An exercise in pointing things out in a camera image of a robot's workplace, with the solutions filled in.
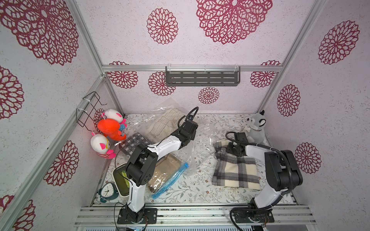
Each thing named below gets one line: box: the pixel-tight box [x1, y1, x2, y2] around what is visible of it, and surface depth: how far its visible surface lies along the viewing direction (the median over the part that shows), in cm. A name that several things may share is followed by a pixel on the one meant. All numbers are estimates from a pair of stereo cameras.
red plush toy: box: [97, 118, 127, 142], surface depth 92 cm
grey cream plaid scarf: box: [211, 139, 261, 191], surface depth 88 cm
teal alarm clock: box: [97, 181, 119, 204], surface depth 79 cm
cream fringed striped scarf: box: [144, 106, 185, 143], surface depth 110 cm
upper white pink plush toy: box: [101, 108, 127, 128], surface depth 97 cm
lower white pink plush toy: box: [90, 131, 117, 160], surface depth 81 cm
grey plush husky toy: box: [245, 109, 267, 144], surface depth 97 cm
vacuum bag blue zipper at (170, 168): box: [145, 152, 190, 200], surface depth 85 cm
